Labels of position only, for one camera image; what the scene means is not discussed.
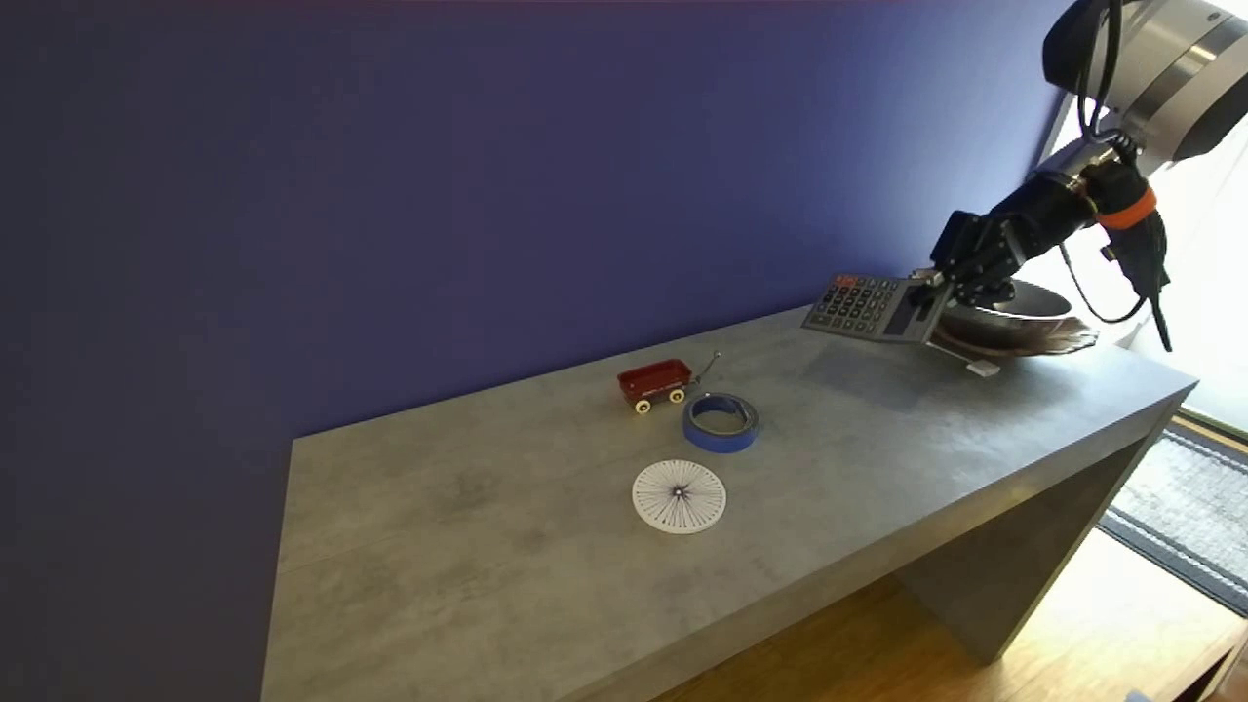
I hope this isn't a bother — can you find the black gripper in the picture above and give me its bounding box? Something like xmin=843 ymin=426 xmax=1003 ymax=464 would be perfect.
xmin=901 ymin=159 xmax=1111 ymax=347

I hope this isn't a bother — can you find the grey desk calculator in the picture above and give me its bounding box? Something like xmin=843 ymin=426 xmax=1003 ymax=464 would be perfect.
xmin=799 ymin=270 xmax=965 ymax=350

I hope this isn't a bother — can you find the silver metal bowl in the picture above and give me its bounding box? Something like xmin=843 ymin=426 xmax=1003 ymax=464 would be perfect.
xmin=934 ymin=275 xmax=1103 ymax=365

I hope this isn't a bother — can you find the silver metal utensil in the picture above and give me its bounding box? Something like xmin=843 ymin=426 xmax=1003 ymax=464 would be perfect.
xmin=955 ymin=347 xmax=1008 ymax=387

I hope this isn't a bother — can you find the blue tape roll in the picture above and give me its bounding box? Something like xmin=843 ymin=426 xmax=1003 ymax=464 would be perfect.
xmin=678 ymin=387 xmax=765 ymax=454

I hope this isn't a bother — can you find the red toy wagon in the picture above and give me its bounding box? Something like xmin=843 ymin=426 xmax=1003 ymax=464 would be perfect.
xmin=613 ymin=347 xmax=721 ymax=421

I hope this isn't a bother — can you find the white round disc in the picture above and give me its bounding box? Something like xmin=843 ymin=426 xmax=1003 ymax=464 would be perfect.
xmin=630 ymin=454 xmax=734 ymax=536

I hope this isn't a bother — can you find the dark grey floor mat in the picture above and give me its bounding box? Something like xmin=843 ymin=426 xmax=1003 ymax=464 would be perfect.
xmin=1098 ymin=418 xmax=1248 ymax=625

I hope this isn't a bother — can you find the grey concrete-look table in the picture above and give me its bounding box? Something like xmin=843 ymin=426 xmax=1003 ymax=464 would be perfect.
xmin=257 ymin=274 xmax=1203 ymax=702

